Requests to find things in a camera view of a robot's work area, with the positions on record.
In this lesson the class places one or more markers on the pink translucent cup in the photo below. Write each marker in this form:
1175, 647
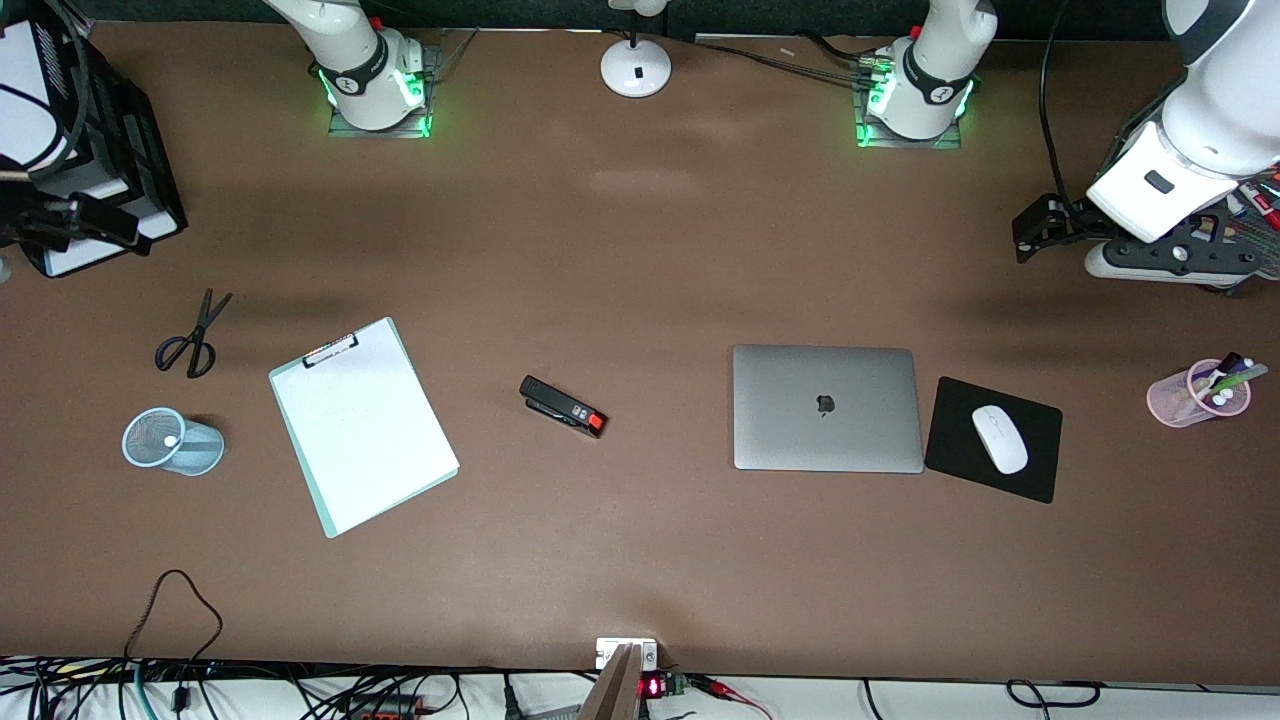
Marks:
1170, 405

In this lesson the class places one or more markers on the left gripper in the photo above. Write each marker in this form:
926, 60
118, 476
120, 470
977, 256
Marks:
1066, 221

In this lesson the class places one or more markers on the circuit board with red display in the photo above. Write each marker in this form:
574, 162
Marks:
652, 687

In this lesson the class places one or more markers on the black scissors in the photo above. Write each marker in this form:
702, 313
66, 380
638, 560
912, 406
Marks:
200, 340

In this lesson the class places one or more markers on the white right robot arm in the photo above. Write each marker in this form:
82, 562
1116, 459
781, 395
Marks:
370, 70

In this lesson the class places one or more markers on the white marker with red cap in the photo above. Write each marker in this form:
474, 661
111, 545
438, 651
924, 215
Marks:
1262, 207

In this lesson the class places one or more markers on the black mouse pad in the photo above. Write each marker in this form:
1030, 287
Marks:
950, 440

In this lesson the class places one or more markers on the black stacked paper tray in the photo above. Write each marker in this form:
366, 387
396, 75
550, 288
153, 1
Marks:
150, 170

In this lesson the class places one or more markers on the black stapler with orange end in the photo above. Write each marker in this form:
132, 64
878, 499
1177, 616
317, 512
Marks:
560, 405

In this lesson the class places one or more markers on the light blue mesh cup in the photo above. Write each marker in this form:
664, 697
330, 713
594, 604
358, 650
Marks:
200, 460

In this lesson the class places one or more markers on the white paper sheet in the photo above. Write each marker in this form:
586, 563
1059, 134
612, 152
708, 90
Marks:
370, 440

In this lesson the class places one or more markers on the grey laptop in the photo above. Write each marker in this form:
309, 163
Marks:
830, 410

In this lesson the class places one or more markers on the white computer mouse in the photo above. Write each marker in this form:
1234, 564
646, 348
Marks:
1000, 440

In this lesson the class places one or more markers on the mint green clipboard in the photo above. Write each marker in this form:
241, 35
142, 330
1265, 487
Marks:
330, 350

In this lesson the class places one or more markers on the blue marker with white cap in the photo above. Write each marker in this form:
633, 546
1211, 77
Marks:
171, 440

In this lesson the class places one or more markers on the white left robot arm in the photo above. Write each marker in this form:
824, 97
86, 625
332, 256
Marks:
1220, 90

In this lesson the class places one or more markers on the white lamp base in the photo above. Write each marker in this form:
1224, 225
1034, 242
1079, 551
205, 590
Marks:
636, 70

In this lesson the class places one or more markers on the black capped marker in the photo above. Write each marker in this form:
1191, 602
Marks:
1228, 362

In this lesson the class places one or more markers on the aluminium extrusion post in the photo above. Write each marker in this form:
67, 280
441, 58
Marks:
615, 690

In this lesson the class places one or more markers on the white paper stack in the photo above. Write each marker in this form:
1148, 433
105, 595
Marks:
25, 120
90, 260

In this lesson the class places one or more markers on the green pen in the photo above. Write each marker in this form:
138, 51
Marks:
1252, 375

